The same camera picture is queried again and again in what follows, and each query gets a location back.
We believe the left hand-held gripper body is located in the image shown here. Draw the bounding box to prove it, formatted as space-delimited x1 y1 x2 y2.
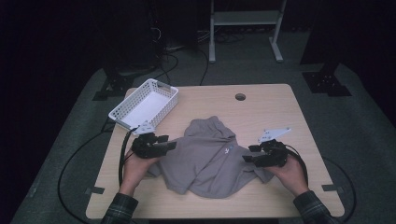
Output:
130 120 163 160

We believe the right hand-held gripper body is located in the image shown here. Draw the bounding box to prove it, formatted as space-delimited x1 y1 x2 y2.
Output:
256 126 292 168

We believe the white plastic basket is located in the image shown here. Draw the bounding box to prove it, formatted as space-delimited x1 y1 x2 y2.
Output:
107 77 180 136

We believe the grey shirt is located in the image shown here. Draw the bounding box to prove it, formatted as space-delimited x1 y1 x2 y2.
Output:
148 116 275 200

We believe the person's left hand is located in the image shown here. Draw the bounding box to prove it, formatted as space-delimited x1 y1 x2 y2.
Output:
119 150 163 198

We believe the person's right hand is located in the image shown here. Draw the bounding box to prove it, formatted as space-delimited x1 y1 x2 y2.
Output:
264 153 310 197

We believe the grey tape strip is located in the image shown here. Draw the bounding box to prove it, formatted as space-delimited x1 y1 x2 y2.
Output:
321 184 346 193
85 186 106 196

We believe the black stand base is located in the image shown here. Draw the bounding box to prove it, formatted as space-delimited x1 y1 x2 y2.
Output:
92 64 157 102
301 60 353 97

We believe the left hand-held gripper black cable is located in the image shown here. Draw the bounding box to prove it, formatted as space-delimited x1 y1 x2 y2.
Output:
117 126 139 188

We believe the hand-held gripper black cable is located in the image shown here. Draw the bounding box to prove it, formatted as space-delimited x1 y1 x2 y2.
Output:
117 126 139 188
283 143 310 186

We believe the right hand-held gripper black cable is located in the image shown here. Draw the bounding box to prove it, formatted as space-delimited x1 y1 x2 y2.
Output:
283 143 310 186

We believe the black floor cable tangle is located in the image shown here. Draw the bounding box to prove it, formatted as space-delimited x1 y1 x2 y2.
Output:
153 52 180 82

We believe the thin black floor cable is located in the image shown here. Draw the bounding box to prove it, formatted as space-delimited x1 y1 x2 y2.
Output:
199 48 210 87

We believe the black looped floor cable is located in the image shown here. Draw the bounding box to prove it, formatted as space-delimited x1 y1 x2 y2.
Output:
321 156 357 224
57 130 108 224

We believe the bundle of background cables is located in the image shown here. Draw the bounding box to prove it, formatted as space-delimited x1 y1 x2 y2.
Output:
197 29 247 45

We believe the white metal stand frame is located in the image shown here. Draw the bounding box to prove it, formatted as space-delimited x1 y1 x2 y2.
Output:
208 0 288 64

